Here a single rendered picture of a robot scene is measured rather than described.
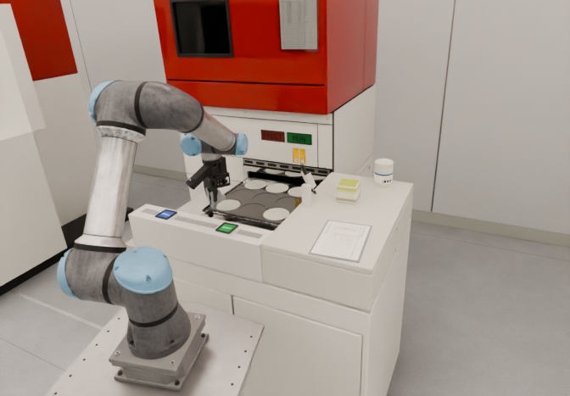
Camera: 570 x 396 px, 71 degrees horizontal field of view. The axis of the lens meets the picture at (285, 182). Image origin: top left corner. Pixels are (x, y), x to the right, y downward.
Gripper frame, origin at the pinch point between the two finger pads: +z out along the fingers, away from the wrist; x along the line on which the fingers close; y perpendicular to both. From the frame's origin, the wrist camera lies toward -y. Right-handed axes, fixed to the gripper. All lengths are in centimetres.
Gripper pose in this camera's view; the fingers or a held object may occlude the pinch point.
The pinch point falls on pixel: (212, 207)
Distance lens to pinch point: 161.2
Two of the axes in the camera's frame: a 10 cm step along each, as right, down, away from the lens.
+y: 8.0, -2.7, 5.3
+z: 0.4, 9.2, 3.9
